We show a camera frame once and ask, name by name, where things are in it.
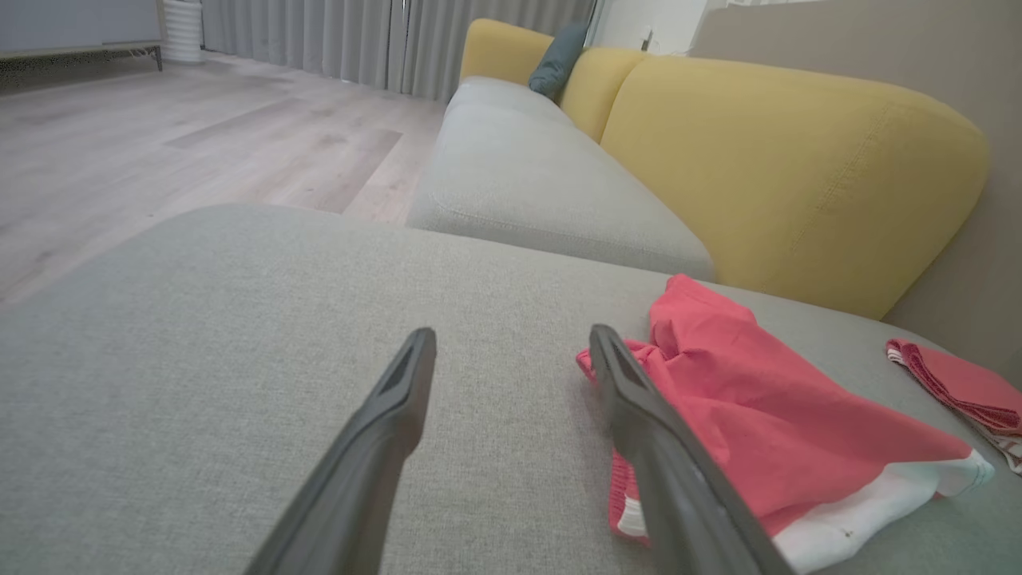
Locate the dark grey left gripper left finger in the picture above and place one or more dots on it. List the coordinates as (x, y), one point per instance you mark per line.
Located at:
(367, 455)

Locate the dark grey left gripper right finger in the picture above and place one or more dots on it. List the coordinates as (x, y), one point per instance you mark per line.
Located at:
(663, 455)

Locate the red shorts white stripe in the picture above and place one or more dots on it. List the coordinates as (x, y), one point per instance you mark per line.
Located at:
(766, 407)

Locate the red basketball jersey white sleeves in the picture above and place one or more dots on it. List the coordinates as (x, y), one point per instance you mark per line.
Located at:
(966, 387)

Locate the large grey sofa ottoman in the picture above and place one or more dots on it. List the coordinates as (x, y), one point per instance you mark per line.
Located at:
(200, 359)

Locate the grey sofa seat cushion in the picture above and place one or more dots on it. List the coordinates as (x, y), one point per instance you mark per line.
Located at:
(527, 176)

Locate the large yellow sofa backrest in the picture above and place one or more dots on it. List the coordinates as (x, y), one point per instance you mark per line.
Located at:
(798, 176)

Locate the small yellow sofa backrest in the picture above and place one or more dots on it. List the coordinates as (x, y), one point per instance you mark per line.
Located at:
(595, 88)

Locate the teal throw pillow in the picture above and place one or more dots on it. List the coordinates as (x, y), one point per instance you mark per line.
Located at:
(557, 60)

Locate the grey pleated curtain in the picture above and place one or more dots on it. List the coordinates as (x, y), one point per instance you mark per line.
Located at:
(359, 40)

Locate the yellow sofa end backrest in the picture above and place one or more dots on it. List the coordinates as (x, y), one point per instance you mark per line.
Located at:
(499, 52)

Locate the white ribbed cylinder appliance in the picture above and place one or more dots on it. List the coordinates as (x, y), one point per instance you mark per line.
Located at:
(184, 32)

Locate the grey low cabinet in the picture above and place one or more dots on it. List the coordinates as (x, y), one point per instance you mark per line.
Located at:
(80, 28)

